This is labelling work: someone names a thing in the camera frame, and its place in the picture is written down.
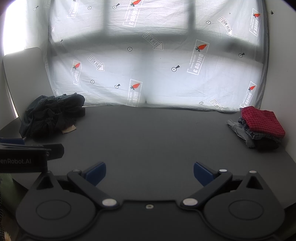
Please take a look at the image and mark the blue denim jeans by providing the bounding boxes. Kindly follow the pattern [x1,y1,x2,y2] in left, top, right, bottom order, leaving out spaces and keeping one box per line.
[19,94,66,141]

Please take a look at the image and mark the tan paper tag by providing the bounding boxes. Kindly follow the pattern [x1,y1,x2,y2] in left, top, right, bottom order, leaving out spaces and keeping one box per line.
[62,125,76,134]

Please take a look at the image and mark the black crumpled garment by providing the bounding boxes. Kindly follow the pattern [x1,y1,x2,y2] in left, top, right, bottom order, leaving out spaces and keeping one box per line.
[24,93,85,141]

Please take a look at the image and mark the grey folded garment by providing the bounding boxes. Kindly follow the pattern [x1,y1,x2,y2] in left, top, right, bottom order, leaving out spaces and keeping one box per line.
[226,120,254,148]

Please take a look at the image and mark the dark plaid folded garment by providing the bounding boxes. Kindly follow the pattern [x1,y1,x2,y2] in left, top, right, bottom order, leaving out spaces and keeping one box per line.
[238,117,281,151]

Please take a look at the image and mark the white board panel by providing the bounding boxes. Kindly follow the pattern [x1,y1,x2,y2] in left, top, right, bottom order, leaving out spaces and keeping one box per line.
[3,47,53,120]

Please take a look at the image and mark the red checkered folded garment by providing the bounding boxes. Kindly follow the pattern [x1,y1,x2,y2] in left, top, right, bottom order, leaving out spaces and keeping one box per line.
[241,106,285,138]

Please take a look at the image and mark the white printed backdrop sheet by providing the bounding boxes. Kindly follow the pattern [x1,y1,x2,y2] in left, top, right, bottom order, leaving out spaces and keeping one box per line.
[47,1,268,111]

